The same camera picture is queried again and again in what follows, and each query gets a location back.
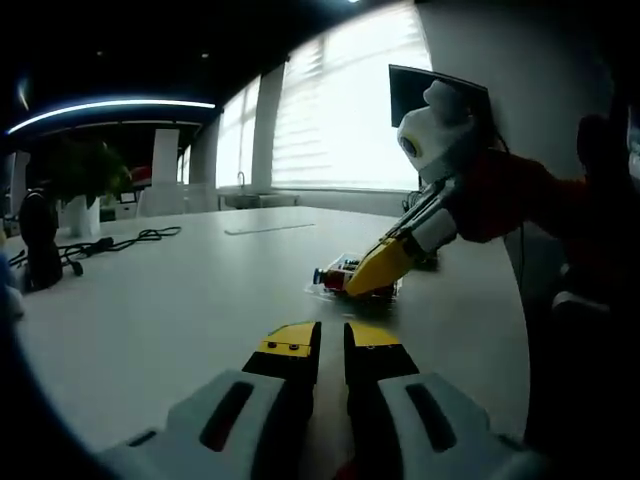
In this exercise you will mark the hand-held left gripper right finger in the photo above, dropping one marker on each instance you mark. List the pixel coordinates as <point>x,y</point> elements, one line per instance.
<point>399,417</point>

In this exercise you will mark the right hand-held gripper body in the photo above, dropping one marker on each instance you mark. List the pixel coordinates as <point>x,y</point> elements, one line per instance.
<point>435,140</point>

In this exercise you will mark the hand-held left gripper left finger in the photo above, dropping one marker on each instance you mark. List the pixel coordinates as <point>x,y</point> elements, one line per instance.
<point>265,410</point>

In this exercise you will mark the blue-capped brown medicine bottle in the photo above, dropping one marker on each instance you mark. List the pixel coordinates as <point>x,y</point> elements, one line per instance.
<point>335,280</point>

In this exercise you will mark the clear plastic box tray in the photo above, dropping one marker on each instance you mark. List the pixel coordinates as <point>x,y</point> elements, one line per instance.
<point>325,296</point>

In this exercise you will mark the white sink counter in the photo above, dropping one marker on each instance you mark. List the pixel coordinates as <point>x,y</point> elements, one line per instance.
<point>260,201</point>

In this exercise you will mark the metal sink faucet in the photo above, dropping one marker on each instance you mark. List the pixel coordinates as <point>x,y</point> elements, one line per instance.
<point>244,184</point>

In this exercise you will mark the person's dark clothing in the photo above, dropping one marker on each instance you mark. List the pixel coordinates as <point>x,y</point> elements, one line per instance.
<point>590,275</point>

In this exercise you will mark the row of white office desks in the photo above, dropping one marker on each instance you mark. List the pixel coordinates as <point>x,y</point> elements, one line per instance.
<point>165,200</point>

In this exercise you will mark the green plant in white pot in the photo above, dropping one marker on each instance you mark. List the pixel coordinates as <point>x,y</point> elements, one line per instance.
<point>82,215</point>

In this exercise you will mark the black round desk device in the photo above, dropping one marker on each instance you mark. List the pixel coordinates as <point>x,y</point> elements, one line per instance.
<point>40,240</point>

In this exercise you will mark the ceiling light strip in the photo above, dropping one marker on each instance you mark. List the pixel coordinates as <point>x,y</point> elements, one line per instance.
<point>125,102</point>

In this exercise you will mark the black wall monitor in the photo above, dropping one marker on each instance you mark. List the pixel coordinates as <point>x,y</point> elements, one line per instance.
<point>407,87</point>

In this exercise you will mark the red white wall banner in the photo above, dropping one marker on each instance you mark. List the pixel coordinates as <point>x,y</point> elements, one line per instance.
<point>142,175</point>

